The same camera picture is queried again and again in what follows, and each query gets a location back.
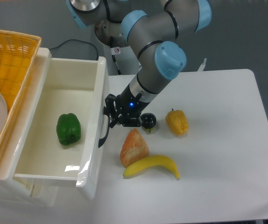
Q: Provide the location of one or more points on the yellow banana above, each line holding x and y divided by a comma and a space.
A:
151, 162

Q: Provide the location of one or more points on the green bell pepper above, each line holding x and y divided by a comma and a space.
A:
68, 129

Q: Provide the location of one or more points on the black top drawer handle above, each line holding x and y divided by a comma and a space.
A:
104, 133

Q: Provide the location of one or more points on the white drawer cabinet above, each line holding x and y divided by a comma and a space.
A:
20, 189

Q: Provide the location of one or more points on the orange woven basket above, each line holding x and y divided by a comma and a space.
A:
17, 55

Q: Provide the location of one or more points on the yellow bell pepper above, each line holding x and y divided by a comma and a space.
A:
177, 122

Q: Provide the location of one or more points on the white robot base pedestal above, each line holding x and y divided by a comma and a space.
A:
120, 58

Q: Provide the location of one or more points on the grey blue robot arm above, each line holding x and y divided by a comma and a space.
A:
152, 40

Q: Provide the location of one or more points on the metal table bracket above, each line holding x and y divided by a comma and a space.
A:
202, 65

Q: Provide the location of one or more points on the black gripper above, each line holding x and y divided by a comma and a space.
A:
128, 107

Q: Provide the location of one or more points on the orange peeled segment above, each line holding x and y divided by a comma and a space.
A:
134, 148

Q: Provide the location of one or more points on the black round fruit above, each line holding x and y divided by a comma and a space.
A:
148, 122

